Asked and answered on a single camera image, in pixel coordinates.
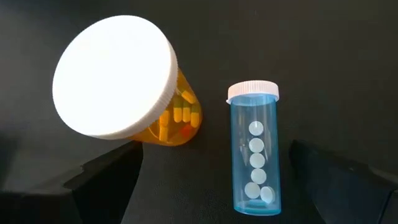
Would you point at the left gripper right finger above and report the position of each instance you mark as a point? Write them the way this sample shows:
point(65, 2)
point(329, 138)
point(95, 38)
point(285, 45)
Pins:
point(342, 193)

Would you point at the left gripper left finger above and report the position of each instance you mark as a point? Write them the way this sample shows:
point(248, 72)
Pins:
point(102, 193)

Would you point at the blue vial white tablets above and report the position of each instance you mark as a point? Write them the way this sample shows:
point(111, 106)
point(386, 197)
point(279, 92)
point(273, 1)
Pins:
point(255, 161)

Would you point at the orange pill bottle white cap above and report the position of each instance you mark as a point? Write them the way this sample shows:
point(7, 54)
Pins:
point(115, 77)

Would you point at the black table mat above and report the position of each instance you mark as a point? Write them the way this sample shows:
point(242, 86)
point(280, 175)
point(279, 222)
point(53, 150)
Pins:
point(311, 62)

